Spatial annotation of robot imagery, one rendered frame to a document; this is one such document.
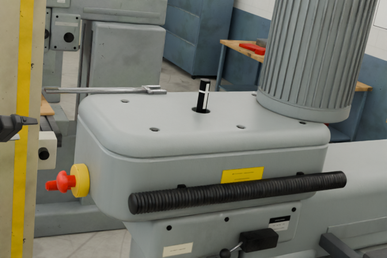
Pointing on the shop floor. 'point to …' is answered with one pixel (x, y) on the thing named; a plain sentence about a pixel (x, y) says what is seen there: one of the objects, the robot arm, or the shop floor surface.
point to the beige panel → (21, 102)
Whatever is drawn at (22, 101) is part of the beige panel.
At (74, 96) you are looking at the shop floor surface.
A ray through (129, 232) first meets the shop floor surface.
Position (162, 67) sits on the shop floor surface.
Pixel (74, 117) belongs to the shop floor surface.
